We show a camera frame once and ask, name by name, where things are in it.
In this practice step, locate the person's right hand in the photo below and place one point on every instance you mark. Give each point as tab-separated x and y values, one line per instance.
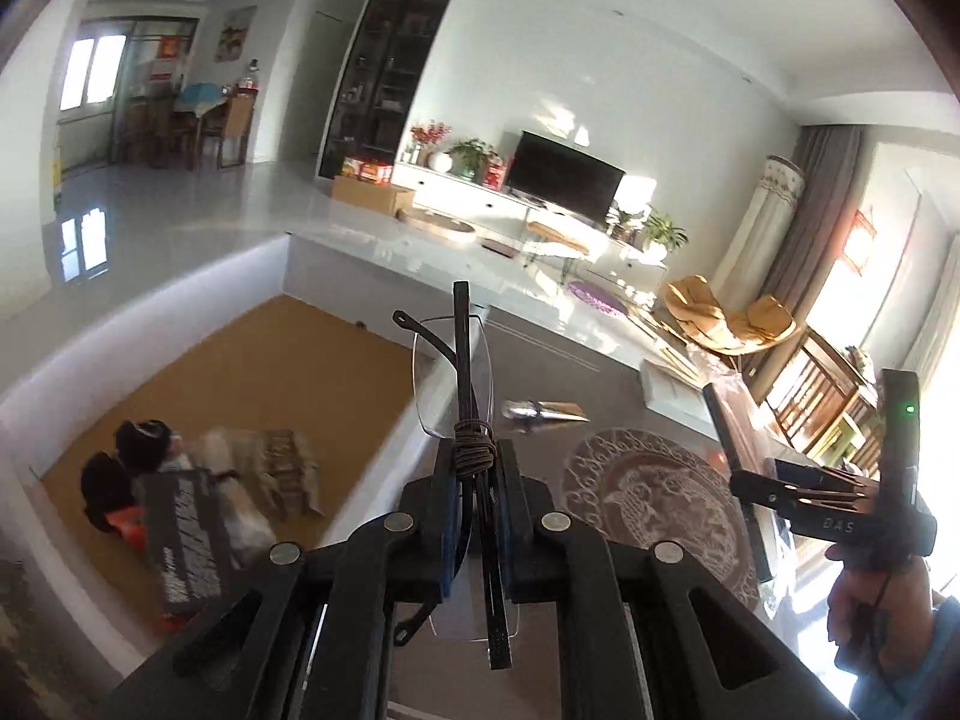
855	615

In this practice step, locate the white storage box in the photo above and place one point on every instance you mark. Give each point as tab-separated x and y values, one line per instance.
337	270

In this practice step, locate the white sheer curtain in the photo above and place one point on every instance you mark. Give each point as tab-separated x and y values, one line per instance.
937	330

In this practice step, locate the sliding glass door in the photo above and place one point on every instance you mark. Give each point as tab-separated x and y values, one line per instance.
112	90

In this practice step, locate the white round vase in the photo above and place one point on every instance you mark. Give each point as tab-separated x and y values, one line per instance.
439	162

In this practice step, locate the green potted plant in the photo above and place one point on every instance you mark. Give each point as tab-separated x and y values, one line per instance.
469	156

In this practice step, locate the dark glass display cabinet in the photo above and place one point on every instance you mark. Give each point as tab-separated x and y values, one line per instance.
382	75

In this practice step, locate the dark flat floor item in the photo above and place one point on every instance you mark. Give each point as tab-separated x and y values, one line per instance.
499	247

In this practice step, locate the round beige mat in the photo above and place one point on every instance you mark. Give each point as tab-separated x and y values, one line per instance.
436	225

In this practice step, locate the white television cabinet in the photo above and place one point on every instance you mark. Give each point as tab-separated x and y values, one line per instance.
465	191

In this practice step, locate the grey curtain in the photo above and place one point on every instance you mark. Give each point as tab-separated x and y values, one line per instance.
810	240

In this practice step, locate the white flat box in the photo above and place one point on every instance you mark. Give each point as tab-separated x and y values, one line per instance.
667	390

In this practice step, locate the person's right forearm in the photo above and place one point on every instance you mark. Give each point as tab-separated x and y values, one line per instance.
926	667

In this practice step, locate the framed wall painting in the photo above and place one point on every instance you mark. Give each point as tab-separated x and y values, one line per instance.
235	34

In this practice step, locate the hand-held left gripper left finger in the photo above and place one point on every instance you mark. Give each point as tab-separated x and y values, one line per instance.
451	510

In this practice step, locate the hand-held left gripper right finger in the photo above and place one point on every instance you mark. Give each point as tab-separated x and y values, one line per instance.
510	510

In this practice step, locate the covered standing air conditioner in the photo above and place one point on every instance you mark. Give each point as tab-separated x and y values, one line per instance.
761	225

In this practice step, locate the tan lounge chair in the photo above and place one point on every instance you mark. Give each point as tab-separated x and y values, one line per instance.
712	315

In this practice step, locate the red flowers in vase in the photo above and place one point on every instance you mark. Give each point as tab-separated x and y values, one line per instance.
429	136

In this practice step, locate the leafy plant in white pot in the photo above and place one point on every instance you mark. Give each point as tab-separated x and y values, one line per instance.
664	231

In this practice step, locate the red wall hanging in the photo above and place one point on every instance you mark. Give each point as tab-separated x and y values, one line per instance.
861	240

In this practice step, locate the colourful boxes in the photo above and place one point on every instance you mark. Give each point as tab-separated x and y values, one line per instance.
366	169

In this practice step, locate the purple round mat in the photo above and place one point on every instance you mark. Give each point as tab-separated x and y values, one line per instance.
596	297

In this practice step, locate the rhinestone metal hair clip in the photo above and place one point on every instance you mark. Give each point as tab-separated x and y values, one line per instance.
540	414

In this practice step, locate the clear plastic packet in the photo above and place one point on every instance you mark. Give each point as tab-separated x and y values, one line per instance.
739	435

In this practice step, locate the large plastic bottle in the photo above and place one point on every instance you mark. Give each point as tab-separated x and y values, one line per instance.
251	75

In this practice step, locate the black fabric item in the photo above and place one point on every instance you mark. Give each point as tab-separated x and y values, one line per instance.
120	465

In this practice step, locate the dining table with cloth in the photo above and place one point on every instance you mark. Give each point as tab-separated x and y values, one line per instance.
199	101

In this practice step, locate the black television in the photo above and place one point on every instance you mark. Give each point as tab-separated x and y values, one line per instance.
562	176

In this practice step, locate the small potted plant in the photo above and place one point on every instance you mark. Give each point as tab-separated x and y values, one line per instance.
622	221

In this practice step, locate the wooden bench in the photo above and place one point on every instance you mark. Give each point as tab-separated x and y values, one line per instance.
555	234

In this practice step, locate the cardboard box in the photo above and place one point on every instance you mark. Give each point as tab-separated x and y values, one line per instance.
371	196

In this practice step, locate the red door poster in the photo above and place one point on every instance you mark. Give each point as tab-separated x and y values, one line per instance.
165	60

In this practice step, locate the black printed box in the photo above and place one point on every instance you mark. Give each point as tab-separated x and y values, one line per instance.
187	532

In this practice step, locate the bag of wooden cotton swabs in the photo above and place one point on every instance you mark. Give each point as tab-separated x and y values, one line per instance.
262	465

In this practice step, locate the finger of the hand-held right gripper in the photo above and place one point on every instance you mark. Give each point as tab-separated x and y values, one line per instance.
810	476
765	499

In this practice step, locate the red candy packet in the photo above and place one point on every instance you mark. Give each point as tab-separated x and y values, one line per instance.
127	529

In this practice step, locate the red gift box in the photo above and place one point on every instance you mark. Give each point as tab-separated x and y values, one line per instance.
496	172

